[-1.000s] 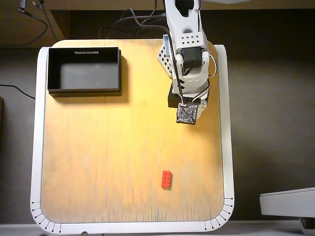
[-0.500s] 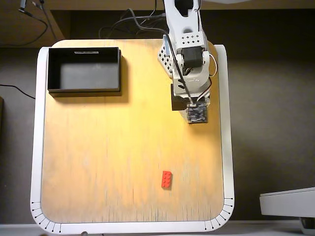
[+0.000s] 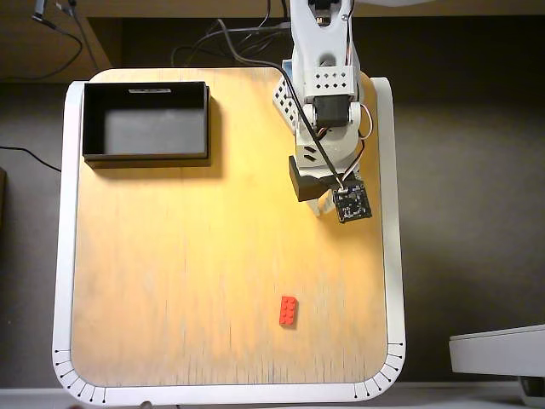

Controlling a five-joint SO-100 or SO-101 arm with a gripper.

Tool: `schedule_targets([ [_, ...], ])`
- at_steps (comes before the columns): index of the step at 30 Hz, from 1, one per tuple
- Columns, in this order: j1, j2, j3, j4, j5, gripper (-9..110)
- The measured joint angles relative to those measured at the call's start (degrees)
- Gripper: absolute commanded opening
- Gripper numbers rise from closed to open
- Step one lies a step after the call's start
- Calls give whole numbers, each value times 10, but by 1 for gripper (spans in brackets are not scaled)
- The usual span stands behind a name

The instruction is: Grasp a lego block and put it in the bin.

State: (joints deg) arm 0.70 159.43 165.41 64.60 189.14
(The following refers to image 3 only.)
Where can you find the black rectangular bin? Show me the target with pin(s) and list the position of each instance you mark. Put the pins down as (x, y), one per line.
(149, 132)

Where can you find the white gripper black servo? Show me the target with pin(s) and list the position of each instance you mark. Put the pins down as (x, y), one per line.
(305, 184)

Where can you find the black camera circuit board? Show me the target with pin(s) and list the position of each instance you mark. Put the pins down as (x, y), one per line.
(352, 202)

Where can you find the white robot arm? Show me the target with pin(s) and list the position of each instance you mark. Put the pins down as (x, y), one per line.
(306, 51)

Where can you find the red lego block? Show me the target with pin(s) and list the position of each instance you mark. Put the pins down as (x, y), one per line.
(288, 312)

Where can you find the white box-shaped object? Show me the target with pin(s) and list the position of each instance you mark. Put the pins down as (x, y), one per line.
(498, 351)

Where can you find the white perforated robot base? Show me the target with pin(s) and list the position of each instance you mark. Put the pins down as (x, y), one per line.
(283, 100)

